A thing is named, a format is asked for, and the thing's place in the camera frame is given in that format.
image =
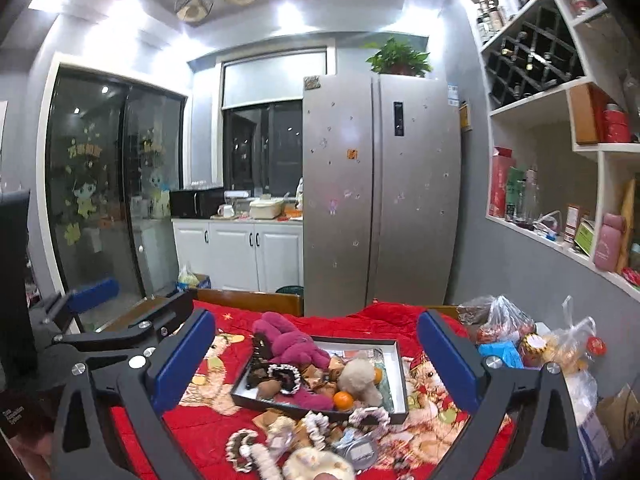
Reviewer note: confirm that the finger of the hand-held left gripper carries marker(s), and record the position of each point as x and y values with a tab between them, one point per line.
130	332
95	292

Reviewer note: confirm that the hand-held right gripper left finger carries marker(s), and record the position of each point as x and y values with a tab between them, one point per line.
182	355

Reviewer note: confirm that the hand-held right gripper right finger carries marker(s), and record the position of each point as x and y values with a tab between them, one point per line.
450	360

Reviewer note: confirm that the black shallow box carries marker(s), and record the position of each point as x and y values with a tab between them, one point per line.
395	385

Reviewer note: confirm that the dark brown plush toy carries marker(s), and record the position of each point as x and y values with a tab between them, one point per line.
260	352

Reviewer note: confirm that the cream fluffy plush toy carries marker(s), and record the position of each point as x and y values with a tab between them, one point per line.
360	380

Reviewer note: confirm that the brown plush ball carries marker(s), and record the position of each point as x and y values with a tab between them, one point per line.
269	389

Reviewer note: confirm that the black white lace scrunchie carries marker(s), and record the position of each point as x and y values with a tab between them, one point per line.
286	377
370	416

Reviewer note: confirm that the pink plush rabbit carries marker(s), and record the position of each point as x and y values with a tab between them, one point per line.
292	342

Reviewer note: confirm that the orange tangerine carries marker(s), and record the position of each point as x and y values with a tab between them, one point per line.
378	375
343	401

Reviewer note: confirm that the brown snack packet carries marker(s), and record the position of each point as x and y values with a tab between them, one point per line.
316	376

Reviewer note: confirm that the blue plastic bag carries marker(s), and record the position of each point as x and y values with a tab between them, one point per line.
500	355

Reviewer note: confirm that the brownish plastic bag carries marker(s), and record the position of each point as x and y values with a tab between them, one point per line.
472	312

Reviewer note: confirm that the yellow bag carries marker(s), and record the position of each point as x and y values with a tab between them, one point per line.
187	277

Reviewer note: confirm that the red printed blanket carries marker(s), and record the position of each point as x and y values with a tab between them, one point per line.
210	430

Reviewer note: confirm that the jar with patterned lid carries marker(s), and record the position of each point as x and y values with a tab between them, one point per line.
532	347

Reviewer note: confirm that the wooden chair back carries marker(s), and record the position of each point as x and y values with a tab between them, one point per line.
250	302

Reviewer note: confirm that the glass sliding door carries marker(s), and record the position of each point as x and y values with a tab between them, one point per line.
100	185

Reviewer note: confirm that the white kitchen cabinet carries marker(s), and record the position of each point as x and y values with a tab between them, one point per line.
235	255

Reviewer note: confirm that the green trash bin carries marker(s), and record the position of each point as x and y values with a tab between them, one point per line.
290	290

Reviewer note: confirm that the knotted clear plastic bag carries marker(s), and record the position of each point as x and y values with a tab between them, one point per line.
575	345

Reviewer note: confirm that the silver foil packet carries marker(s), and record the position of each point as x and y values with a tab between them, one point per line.
356	452

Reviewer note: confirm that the black microwave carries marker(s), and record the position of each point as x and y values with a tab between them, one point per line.
195	204

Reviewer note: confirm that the white mug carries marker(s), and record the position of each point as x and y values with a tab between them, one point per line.
226	211

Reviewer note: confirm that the blue white carton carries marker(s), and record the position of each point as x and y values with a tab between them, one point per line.
592	435

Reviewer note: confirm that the white basin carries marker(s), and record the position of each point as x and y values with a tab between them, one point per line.
266	209

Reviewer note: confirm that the beige plush rabbit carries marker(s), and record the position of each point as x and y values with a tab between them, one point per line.
317	465

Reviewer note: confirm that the green packet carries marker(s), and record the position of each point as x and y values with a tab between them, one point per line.
513	192

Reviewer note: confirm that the silver refrigerator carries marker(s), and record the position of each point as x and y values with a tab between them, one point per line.
380	195

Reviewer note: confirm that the brown cardboard box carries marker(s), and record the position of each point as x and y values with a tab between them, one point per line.
622	415

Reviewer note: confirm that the clear plastic bottle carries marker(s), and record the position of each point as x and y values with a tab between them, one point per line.
530	195

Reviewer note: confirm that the red box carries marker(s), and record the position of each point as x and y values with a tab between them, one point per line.
500	182

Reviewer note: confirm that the dark kitchen window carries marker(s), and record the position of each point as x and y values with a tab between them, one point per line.
265	150

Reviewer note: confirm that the red pot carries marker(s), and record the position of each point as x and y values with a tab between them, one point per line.
615	125

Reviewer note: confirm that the potted green plant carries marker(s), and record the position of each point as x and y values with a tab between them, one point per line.
400	57

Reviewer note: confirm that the black wine rack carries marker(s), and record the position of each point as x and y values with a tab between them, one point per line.
535	60

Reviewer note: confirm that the white wall shelf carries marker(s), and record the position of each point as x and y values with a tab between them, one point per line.
550	245

